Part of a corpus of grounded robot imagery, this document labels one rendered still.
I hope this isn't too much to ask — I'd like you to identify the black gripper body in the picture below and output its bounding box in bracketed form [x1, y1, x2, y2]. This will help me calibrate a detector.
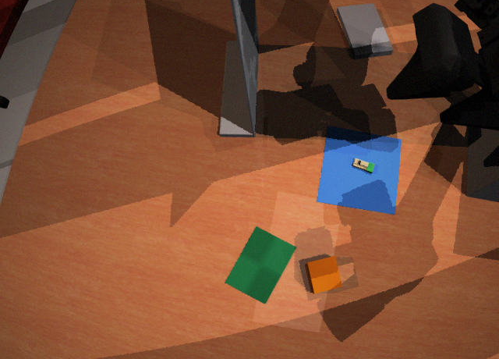
[412, 3, 499, 99]

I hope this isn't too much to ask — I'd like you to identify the blue square marker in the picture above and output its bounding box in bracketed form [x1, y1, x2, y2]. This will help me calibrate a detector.
[317, 126, 402, 215]

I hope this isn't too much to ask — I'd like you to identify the green flat rectangular mat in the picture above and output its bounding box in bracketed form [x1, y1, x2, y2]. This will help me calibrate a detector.
[225, 226, 296, 304]

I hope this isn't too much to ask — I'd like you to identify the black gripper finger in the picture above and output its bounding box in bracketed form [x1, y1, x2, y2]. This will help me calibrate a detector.
[386, 44, 451, 100]
[440, 88, 499, 130]

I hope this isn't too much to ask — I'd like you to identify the orange square block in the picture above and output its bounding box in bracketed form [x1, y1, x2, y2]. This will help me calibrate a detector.
[306, 256, 342, 294]

